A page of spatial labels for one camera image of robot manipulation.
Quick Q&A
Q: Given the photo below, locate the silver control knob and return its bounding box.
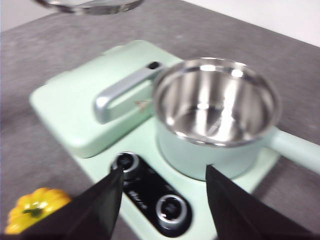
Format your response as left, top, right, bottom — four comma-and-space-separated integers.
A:
155, 194, 191, 229
111, 151, 140, 181

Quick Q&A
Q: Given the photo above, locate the mint green pot with handle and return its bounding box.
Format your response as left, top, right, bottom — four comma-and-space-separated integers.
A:
152, 57, 320, 182

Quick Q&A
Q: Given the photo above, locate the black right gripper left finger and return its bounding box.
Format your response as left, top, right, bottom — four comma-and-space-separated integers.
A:
23, 166, 125, 240

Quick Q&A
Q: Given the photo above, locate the green griddle cover, silver handle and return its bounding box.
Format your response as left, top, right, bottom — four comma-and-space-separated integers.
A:
28, 39, 183, 159

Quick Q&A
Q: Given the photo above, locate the glass lid with green knob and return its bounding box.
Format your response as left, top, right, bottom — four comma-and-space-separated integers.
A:
34, 0, 146, 16

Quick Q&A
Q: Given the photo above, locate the mint green breakfast maker base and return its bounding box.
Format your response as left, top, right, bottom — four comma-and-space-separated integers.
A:
74, 117, 281, 240

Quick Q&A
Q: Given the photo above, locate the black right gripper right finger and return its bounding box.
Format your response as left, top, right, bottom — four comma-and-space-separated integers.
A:
205, 164, 320, 240

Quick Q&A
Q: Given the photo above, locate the yellow toy pumpkin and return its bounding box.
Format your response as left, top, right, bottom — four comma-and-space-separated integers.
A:
4, 187, 73, 235

